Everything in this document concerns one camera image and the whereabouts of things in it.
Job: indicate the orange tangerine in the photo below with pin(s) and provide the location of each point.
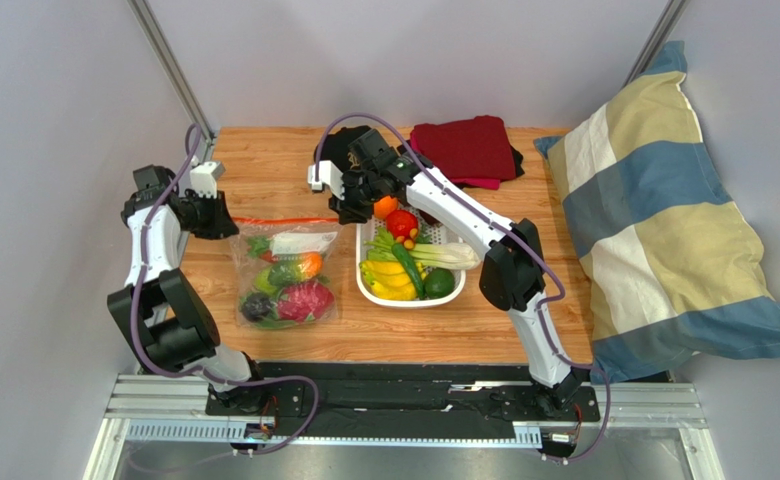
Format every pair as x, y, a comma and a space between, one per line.
384, 207

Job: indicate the black baseball cap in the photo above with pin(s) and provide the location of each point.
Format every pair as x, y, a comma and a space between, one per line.
336, 147

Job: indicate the pink dragon fruit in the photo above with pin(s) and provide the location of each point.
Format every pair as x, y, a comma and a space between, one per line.
304, 302

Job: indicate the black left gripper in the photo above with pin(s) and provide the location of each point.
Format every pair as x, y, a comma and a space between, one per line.
221, 224

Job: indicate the green avocado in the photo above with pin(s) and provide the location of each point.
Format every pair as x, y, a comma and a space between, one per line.
439, 283

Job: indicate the white radish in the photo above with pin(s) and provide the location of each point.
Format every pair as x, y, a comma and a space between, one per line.
292, 243

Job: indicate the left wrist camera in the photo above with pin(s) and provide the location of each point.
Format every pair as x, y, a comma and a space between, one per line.
204, 176

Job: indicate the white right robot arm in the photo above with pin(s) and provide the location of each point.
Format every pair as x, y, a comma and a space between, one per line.
513, 272

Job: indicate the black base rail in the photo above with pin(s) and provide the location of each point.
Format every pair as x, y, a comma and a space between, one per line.
409, 401

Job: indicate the red tomato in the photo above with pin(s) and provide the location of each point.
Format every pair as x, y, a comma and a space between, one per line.
402, 224

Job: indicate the striped blue yellow pillow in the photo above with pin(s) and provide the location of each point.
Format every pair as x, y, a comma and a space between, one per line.
675, 270

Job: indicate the dark red folded cloth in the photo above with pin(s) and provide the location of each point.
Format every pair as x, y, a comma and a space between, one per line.
471, 153

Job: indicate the yellow bananas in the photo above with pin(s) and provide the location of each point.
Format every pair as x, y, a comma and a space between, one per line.
387, 280

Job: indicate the white green bok choy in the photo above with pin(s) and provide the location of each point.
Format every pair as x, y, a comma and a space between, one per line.
450, 256

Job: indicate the green cucumber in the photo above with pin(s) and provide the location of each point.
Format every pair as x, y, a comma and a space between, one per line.
406, 260

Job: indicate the dark purple mangosteen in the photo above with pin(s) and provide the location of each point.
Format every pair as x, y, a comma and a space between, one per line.
256, 307

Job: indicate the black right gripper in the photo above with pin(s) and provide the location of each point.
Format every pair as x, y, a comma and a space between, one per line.
351, 199

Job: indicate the orange green mango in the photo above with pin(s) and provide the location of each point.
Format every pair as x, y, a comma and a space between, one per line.
296, 269

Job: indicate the clear orange-zip plastic bag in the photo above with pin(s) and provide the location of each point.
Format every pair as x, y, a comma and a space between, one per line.
246, 268

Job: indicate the white plastic basket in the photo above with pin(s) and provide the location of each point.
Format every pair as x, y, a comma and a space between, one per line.
435, 234

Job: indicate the orange carrot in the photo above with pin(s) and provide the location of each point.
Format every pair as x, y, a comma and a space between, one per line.
259, 247

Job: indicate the green apple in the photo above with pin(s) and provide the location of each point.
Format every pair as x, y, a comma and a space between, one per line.
261, 283

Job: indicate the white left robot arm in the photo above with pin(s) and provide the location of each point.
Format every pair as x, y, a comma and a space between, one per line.
169, 328

